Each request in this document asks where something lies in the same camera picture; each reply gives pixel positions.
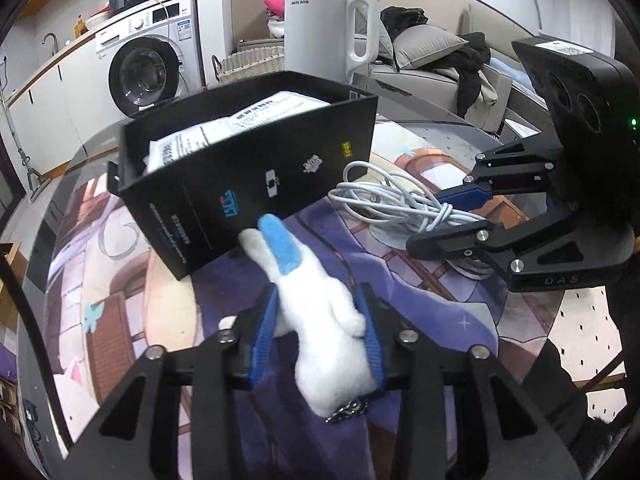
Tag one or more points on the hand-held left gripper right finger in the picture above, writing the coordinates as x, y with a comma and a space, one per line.
374, 332

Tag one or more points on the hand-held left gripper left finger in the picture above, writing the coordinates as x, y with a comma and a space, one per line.
262, 332

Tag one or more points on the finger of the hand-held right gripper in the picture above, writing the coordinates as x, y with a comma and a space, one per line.
467, 193
450, 240

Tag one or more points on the white plush toy blue ear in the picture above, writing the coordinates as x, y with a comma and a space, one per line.
320, 320

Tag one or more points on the black cardboard box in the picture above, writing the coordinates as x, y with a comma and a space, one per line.
260, 180

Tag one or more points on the white medicine packet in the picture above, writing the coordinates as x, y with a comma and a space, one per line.
185, 147

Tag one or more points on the clear plastic bag white label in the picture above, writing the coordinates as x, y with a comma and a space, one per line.
277, 110

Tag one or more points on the grey sofa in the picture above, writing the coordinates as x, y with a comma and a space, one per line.
435, 90

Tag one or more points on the black jacket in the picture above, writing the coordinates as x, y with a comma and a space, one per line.
472, 72

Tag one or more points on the grey pillow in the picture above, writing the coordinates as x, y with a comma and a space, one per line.
427, 47

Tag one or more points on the white dotted cloth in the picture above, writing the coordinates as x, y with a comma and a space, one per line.
575, 340

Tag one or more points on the white electric kettle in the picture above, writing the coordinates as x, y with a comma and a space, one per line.
320, 30

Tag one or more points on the white wicker basket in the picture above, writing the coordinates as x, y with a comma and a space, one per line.
250, 62

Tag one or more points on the brown cardboard box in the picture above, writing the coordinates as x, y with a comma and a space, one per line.
9, 285

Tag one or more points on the pink plush item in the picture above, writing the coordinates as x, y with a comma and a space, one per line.
274, 5

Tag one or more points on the white washing machine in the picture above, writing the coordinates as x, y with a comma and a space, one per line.
145, 60

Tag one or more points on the white kitchen cabinet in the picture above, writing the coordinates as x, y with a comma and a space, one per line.
50, 105

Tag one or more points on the yellow bottle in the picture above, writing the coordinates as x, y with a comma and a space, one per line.
79, 24

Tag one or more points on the black faucet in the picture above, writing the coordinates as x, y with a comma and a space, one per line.
50, 41

